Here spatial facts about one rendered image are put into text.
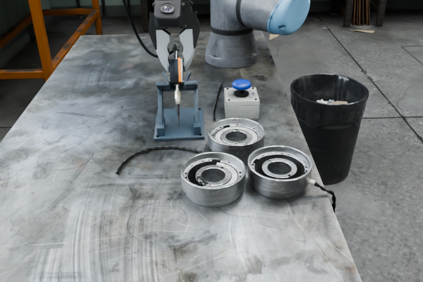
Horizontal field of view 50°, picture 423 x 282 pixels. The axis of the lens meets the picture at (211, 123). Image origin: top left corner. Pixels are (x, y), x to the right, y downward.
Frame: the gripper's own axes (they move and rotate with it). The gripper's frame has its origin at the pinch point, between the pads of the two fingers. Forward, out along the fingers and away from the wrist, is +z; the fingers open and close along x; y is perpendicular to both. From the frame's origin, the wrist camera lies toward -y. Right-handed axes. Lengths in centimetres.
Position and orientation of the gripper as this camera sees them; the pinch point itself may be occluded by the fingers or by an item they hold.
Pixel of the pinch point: (176, 67)
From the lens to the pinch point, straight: 91.9
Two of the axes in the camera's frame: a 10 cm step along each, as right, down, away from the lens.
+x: -10.0, 0.4, -0.3
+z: 0.2, 8.8, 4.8
